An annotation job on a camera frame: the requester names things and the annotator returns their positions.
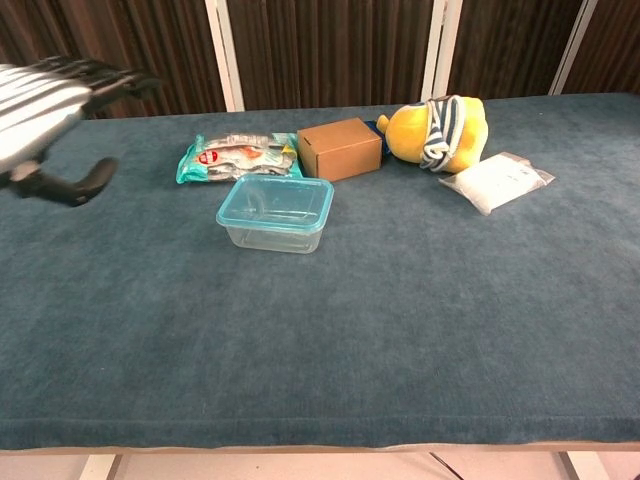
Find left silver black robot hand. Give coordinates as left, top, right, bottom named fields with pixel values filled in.
left=0, top=55, right=164, bottom=207

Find blue plastic container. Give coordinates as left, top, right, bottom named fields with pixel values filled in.
left=215, top=173, right=335, bottom=232

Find clear plastic food container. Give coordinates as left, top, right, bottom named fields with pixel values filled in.
left=222, top=219, right=326, bottom=255

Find brown cardboard box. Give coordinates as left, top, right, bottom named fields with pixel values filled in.
left=296, top=117, right=384, bottom=182

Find teal snack bag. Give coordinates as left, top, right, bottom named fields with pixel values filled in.
left=175, top=132, right=305, bottom=186

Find small blue packet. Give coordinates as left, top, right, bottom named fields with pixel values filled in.
left=363, top=119, right=397, bottom=164

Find white table leg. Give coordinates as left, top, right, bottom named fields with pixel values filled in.
left=552, top=451, right=609, bottom=480
left=78, top=452, right=124, bottom=480

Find yellow plush toy striped scarf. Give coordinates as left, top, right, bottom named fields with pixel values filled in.
left=376, top=94, right=489, bottom=174

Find blue table cloth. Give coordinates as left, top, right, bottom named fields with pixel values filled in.
left=0, top=92, right=640, bottom=451

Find clear bag white powder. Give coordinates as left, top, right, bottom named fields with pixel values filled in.
left=438, top=151, right=557, bottom=216

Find white screen post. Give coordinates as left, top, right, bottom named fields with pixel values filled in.
left=420, top=0, right=464, bottom=102
left=548, top=0, right=599, bottom=96
left=204, top=0, right=245, bottom=113

